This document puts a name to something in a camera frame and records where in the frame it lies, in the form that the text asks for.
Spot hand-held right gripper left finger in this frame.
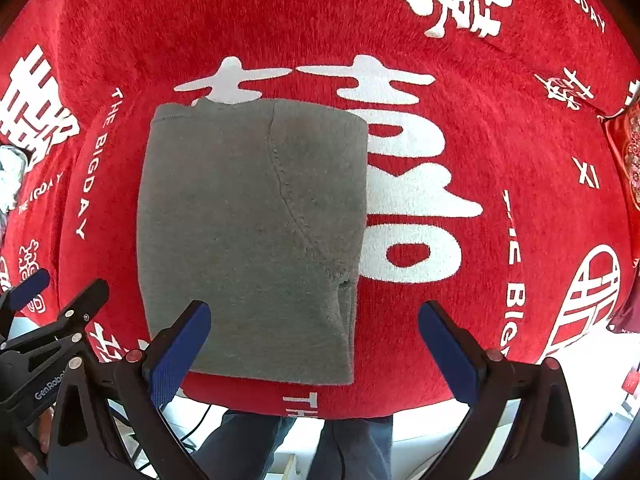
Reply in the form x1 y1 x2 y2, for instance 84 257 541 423
46 300 212 480

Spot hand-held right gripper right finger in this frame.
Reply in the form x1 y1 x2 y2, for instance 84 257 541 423
418 301 581 480

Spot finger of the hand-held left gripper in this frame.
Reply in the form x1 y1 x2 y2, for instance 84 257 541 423
0 279 110 362
0 268 51 335

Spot grey sweater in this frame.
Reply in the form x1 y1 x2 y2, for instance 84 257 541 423
136 98 370 387

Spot person's left hand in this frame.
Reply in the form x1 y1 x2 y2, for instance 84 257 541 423
14 406 54 478

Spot crumpled white grey cloth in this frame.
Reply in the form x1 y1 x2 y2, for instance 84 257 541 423
0 145 28 213

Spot person's blue jeans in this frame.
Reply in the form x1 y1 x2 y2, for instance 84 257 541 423
192 409 394 480

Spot maroon cloth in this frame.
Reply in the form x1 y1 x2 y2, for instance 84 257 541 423
606 280 640 336

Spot red embroidered pillow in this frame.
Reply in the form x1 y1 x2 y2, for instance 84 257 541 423
597 77 640 273

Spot red printed blanket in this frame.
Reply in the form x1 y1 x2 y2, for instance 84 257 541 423
0 0 640 421

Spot black cable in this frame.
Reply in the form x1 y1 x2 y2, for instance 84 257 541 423
175 404 227 453

